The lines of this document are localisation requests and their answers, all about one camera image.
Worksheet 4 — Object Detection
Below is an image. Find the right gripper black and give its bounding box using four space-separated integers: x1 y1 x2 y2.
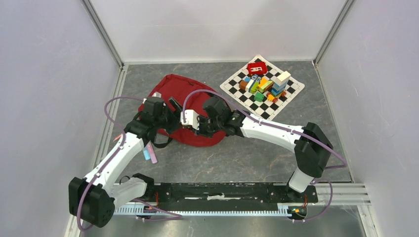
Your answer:
191 114 222 139

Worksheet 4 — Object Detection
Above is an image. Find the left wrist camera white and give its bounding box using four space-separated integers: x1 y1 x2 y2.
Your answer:
152 91 162 98

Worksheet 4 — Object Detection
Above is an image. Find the yellow green toy block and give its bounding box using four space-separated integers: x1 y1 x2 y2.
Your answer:
257 80 274 93

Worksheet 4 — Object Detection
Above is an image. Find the red backpack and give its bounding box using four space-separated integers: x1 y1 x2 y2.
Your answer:
149 74 226 147

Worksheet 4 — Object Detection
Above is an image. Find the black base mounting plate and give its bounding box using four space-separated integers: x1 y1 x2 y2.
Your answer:
140 182 319 212

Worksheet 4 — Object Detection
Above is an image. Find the white blue block tower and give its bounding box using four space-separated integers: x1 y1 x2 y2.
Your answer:
271 71 291 97

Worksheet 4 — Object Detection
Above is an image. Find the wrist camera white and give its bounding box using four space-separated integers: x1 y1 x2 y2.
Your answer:
180 110 199 130
152 91 162 98

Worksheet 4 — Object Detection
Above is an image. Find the red toy block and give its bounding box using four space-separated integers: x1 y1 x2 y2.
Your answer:
247 61 267 75

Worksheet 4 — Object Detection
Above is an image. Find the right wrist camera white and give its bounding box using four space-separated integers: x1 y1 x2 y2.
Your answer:
180 110 199 130

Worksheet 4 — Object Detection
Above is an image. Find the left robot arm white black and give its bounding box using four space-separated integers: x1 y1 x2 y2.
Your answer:
69 96 182 232

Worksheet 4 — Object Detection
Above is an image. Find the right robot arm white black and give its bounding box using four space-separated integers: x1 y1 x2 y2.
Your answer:
185 96 333 201

